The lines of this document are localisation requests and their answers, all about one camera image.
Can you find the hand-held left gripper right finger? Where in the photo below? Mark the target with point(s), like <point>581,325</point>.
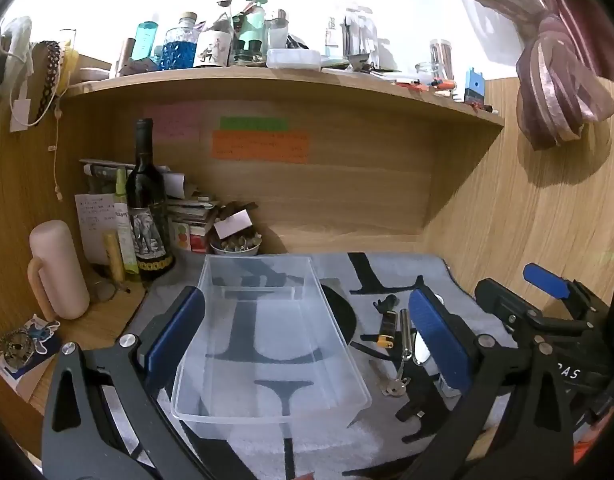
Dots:
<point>437,335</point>

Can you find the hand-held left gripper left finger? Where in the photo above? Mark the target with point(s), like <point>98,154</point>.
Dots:
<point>177,330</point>

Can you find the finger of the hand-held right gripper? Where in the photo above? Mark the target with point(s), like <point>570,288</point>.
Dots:
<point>502,305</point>
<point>547,280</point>

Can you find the silver metal tube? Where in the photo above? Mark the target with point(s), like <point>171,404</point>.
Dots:
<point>405,335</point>

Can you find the black gold perfume bottle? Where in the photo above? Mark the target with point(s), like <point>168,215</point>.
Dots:
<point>387,327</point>

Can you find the clear plastic container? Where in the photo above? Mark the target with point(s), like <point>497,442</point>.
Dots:
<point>267,360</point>

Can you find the small oval mirror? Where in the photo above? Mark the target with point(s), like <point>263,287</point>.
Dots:
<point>421,352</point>

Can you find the small black clip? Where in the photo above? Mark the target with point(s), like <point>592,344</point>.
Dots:
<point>384,303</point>

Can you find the silver key bunch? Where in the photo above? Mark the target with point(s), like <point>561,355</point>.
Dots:
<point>393,387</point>

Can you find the thin black stick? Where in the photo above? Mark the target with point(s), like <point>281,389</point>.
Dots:
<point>367,349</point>

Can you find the eyeglasses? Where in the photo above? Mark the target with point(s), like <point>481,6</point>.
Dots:
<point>104,291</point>

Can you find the bowl of small trinkets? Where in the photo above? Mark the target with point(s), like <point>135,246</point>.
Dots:
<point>237,247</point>

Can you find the stack of small boxes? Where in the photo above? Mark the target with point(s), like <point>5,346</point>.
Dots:
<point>192,225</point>

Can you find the yellow green tube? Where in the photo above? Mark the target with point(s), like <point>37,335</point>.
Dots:
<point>124,230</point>

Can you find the white card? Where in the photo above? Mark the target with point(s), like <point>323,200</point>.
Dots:
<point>233,224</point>

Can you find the dark wine bottle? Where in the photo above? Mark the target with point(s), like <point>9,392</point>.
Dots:
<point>147,210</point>

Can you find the white paper note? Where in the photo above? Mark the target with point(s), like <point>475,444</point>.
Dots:
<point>94,225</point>

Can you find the blue cartoon sticker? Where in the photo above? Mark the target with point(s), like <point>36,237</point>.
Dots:
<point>39,332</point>

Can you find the grey rug with black letters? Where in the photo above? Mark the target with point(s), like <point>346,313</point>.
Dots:
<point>337,450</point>

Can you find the white blue box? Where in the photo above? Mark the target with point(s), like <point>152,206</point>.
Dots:
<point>29,375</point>

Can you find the metal gear ornament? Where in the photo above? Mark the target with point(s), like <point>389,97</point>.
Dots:
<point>18,346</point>

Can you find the orange sticky note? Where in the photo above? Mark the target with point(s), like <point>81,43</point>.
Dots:
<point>259,146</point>

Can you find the blue boxed item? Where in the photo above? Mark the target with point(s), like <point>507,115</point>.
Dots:
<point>474,87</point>

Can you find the pink sticky note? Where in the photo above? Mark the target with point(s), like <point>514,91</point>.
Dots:
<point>172,121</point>

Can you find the pink striped curtain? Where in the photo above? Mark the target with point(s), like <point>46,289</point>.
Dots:
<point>552,60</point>

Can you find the green sticky note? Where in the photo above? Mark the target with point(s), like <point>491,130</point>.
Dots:
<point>254,124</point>

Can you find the small empty glass jar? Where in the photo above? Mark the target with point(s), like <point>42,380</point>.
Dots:
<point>425,70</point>

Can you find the glass jar with pink contents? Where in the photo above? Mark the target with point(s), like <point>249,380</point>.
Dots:
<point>441,60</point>

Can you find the wooden shelf board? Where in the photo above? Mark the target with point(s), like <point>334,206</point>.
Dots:
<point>287,85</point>

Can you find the blue glass bottle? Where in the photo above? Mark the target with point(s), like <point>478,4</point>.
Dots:
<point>179,47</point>

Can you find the patterned headband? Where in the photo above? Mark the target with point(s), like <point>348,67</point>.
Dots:
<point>49,75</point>

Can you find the black binoculars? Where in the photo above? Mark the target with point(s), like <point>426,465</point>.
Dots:
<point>248,52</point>

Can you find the white label glass bottle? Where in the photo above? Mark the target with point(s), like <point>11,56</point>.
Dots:
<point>214,45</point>

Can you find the teal bottle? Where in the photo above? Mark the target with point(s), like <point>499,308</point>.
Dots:
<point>146,40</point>

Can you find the white plastic box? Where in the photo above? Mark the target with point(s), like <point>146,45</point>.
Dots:
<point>293,59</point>

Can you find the clear plastic package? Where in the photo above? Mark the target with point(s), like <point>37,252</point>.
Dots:
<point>359,30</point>

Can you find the white tube pack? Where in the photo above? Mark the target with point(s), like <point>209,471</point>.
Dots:
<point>332,37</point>

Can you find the clear small bottle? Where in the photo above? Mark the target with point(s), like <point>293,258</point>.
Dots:
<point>277,30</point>

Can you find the green spray bottle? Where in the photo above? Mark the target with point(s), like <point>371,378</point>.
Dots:
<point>252,22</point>

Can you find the white plush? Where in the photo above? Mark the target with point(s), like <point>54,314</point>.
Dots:
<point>17,40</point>

